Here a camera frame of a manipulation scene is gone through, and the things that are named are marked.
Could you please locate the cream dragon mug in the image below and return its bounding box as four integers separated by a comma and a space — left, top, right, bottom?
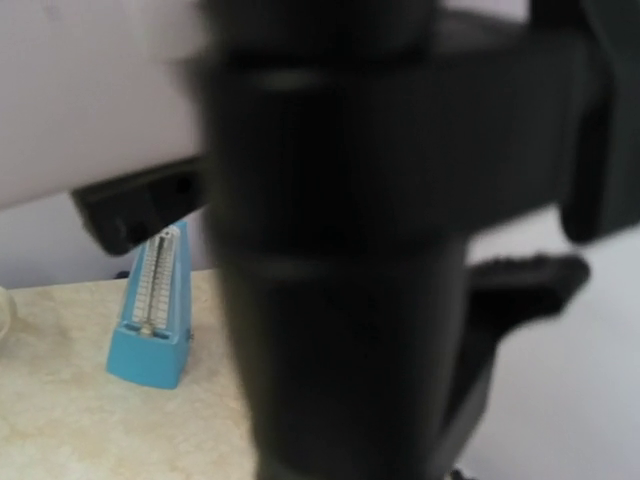
0, 287, 17, 345

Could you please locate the silver tripod stand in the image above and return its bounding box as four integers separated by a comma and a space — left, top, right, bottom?
191, 1, 639, 479

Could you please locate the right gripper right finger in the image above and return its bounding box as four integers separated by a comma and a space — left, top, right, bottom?
439, 254, 590, 465

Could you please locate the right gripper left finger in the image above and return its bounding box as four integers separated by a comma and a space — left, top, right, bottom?
70, 155, 205, 256

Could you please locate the blue metronome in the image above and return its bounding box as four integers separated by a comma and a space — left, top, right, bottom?
106, 220, 193, 389

